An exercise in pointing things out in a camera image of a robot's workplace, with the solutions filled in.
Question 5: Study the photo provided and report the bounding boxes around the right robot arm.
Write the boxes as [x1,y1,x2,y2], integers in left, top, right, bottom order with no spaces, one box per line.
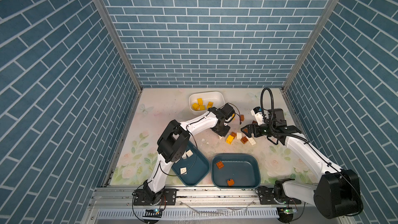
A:
[241,107,363,219]

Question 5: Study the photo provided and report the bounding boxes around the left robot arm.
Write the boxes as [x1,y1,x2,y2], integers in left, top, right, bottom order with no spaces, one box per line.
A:
[143,103,235,196]

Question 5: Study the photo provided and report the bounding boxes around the white rectangular bowl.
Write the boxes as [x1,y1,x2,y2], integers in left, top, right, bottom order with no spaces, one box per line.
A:
[189,91,226,115]

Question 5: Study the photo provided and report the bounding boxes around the right teal tray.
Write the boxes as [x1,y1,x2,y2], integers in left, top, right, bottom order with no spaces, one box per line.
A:
[211,153,261,189]

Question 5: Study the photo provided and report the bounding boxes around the teal tray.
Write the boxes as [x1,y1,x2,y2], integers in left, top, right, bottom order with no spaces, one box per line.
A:
[211,153,261,189]
[172,142,210,187]

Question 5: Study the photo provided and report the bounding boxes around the left teal tray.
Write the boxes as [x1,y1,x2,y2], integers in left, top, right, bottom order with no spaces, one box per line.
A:
[172,142,210,187]

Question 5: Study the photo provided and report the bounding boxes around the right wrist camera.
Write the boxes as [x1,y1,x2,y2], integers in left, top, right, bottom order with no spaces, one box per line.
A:
[250,106,264,125]

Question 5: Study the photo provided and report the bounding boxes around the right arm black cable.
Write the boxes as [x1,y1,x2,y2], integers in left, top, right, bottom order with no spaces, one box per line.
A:
[260,87,274,122]

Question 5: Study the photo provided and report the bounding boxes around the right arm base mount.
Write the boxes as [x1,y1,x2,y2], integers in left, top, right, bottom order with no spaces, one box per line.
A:
[255,186,302,205]

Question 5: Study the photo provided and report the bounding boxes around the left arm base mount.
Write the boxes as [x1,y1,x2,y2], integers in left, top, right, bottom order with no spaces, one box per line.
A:
[132,188,177,206]

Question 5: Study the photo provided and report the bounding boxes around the aluminium front rail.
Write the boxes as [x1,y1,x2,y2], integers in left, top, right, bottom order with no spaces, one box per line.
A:
[82,186,353,224]

